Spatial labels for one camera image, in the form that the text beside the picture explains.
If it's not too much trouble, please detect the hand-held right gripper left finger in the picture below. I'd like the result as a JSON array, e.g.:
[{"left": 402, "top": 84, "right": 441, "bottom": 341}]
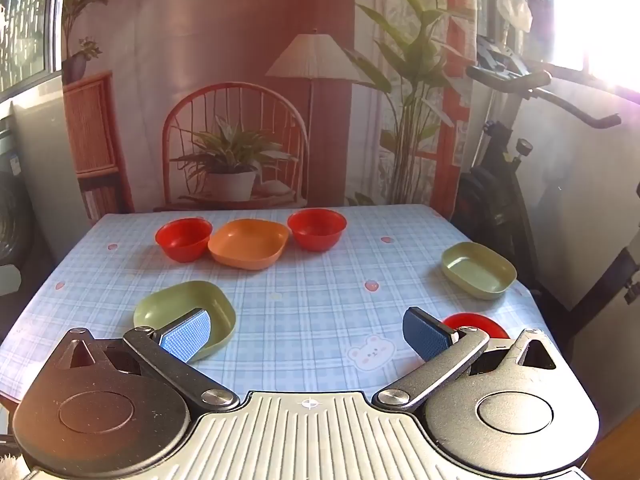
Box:
[{"left": 52, "top": 307, "right": 241, "bottom": 416}]

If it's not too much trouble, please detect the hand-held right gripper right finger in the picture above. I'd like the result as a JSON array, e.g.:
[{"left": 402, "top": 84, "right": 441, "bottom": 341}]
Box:
[{"left": 374, "top": 305, "right": 569, "bottom": 414}]

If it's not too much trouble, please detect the green plastic plate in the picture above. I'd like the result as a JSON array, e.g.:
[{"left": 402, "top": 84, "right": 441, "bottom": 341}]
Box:
[
  {"left": 441, "top": 242, "right": 517, "bottom": 301},
  {"left": 133, "top": 281, "right": 237, "bottom": 362}
]

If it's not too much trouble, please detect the red plastic bowl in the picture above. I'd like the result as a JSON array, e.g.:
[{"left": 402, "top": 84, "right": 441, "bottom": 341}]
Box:
[
  {"left": 441, "top": 312, "right": 511, "bottom": 342},
  {"left": 287, "top": 208, "right": 348, "bottom": 252},
  {"left": 155, "top": 217, "right": 214, "bottom": 264}
]

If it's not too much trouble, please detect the orange plastic plate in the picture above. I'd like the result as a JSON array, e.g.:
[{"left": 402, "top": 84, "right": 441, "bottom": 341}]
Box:
[{"left": 207, "top": 219, "right": 291, "bottom": 272}]

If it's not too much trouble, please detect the blue checked tablecloth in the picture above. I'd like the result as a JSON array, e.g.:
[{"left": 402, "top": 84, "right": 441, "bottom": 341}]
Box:
[{"left": 0, "top": 203, "right": 576, "bottom": 411}]

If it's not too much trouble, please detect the grey washing machine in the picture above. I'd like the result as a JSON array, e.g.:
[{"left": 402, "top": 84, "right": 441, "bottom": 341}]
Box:
[{"left": 0, "top": 115, "right": 32, "bottom": 267}]

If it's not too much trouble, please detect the black exercise bike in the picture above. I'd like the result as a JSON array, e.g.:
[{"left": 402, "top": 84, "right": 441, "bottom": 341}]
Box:
[{"left": 450, "top": 35, "right": 640, "bottom": 356}]

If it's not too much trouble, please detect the printed room backdrop cloth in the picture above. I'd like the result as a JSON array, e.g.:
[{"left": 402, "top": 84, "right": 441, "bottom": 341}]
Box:
[{"left": 60, "top": 0, "right": 477, "bottom": 222}]

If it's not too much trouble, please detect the white plastic bag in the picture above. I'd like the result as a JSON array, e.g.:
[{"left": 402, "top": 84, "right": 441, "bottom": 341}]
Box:
[{"left": 496, "top": 0, "right": 534, "bottom": 34}]

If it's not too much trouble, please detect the window with metal grille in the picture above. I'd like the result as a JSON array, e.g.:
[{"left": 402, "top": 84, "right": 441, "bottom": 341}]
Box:
[{"left": 0, "top": 0, "right": 64, "bottom": 94}]

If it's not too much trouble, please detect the bright sunlit window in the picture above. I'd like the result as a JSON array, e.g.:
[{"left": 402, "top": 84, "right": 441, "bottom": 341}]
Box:
[{"left": 475, "top": 0, "right": 640, "bottom": 96}]

